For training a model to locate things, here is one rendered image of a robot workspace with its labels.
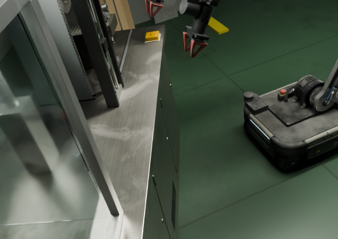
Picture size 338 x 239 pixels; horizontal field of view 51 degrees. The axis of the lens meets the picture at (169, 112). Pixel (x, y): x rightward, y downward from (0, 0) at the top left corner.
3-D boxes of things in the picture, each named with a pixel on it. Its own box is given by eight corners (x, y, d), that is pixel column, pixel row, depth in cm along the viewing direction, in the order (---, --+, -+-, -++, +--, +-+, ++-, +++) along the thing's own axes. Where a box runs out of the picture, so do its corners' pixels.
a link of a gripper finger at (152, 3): (147, 17, 178) (152, -2, 174) (142, 12, 184) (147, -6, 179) (159, 19, 181) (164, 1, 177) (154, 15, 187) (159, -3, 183)
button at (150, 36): (158, 40, 191) (158, 36, 189) (146, 42, 191) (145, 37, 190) (159, 34, 196) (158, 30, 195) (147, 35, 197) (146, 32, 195)
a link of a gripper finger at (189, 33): (187, 58, 140) (195, 36, 136) (180, 51, 145) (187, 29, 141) (201, 61, 143) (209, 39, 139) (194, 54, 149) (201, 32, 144)
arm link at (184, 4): (223, -8, 131) (212, -14, 137) (196, -15, 125) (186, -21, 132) (211, 23, 136) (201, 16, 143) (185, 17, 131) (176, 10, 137)
